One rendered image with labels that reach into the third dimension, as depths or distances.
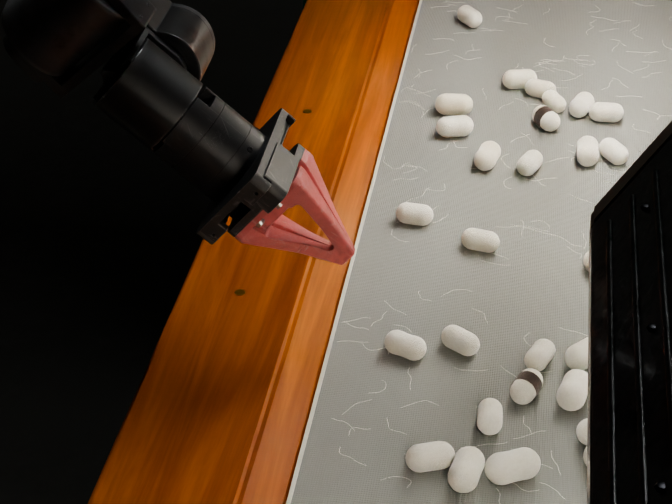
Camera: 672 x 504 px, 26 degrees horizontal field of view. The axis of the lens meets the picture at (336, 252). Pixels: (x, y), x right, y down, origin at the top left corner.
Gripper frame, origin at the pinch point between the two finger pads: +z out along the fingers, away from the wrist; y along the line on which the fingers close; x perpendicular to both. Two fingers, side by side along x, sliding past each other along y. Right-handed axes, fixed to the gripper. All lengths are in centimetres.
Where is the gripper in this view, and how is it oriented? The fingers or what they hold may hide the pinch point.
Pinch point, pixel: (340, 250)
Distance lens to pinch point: 101.6
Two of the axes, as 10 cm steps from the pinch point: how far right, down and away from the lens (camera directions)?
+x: -6.4, 5.9, 4.9
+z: 7.5, 6.1, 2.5
